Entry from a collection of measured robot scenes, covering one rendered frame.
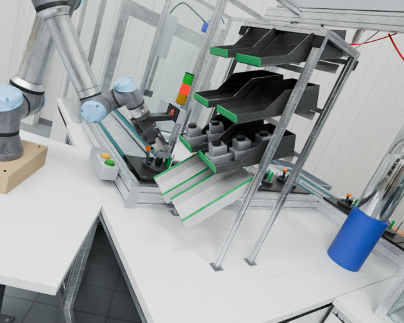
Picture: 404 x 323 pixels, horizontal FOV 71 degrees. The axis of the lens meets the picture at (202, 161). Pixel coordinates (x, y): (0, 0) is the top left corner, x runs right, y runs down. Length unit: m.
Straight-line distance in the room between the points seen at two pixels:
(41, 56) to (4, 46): 3.46
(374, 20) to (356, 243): 1.25
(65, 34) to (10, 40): 3.61
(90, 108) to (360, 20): 1.64
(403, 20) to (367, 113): 3.15
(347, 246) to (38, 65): 1.47
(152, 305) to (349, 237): 0.98
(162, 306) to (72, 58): 0.77
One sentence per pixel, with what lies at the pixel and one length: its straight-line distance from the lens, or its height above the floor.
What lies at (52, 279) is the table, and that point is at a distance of 0.84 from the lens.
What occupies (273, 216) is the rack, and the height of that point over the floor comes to 1.07.
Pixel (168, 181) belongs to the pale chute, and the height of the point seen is 1.02.
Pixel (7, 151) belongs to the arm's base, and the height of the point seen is 0.96.
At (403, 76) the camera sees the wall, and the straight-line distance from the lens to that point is 5.22.
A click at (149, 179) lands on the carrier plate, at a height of 0.97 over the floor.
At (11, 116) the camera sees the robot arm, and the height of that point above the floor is 1.09.
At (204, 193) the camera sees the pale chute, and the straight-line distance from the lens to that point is 0.99.
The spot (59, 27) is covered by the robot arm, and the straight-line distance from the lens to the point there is 1.02.
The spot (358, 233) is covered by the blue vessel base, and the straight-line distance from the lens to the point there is 1.48.
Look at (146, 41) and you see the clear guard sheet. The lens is 2.57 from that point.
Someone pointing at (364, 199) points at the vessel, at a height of 1.18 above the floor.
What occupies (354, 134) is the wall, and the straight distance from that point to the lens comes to 4.99.
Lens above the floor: 1.45
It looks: 17 degrees down
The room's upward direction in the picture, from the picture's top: 21 degrees clockwise
